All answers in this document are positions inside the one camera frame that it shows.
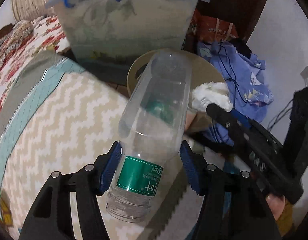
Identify person's right hand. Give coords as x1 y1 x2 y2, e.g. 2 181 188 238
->
266 193 285 220

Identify white tissue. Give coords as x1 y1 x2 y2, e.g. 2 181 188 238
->
191 82 233 112

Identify chevron beige bed blanket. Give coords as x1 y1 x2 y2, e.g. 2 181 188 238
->
0 51 203 239

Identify floral quilt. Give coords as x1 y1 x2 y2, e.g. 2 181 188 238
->
0 16 70 111

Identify clear plastic bottle green label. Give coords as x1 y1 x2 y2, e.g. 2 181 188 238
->
106 49 192 223

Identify blue patterned cloth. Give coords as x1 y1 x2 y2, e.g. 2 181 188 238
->
197 42 274 122

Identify round tan trash bin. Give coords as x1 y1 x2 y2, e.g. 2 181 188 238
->
127 49 225 134

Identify red orange snack bag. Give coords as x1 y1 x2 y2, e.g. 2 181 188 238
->
189 9 239 43

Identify clear storage bin blue handle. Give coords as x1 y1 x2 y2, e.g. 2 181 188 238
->
45 0 211 66

